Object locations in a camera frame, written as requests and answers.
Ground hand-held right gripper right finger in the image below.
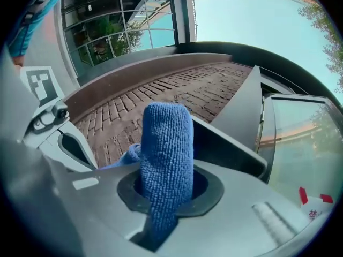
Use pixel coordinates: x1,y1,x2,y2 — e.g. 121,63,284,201
157,159,327,257

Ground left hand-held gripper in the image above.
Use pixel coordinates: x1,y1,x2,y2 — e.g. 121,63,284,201
20,65,99,172

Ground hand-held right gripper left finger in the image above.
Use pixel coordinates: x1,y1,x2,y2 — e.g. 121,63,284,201
41,153,156,257

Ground blue microfibre cloth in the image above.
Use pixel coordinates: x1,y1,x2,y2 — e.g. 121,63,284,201
100,102,195,246

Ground person's left forearm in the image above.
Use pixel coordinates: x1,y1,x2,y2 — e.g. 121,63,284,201
11,55,27,70

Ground black framed glass door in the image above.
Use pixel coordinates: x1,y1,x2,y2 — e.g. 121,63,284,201
257,71,343,206

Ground glass grid window facade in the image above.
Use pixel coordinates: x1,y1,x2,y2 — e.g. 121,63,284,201
55,0,179,77

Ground person's teal shirt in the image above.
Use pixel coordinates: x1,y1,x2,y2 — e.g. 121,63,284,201
6,0,66,58

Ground green leafy tree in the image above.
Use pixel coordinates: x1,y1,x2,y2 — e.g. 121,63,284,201
296,0,343,96

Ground silver gripper camera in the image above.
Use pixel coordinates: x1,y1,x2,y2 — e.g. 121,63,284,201
50,102,70,124

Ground dark grey metal post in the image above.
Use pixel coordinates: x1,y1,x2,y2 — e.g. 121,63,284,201
210,65,277,155

